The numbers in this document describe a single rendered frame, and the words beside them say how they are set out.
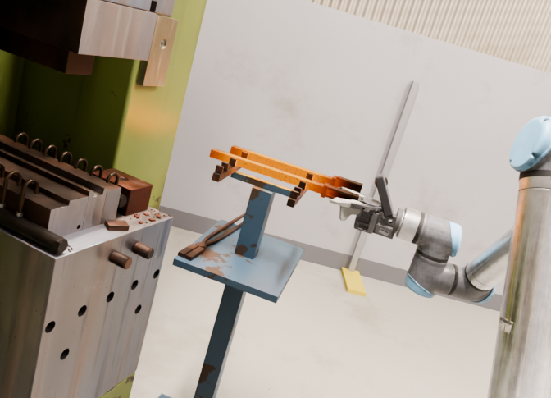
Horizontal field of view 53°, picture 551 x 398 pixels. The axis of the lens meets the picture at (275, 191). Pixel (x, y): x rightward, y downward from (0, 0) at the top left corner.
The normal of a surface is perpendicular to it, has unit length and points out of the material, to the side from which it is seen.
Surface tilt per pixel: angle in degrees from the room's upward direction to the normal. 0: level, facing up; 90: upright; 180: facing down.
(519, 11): 90
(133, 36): 90
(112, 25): 90
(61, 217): 90
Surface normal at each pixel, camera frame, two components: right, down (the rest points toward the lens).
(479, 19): 0.00, 0.29
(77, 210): 0.88, 0.35
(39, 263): -0.39, 0.15
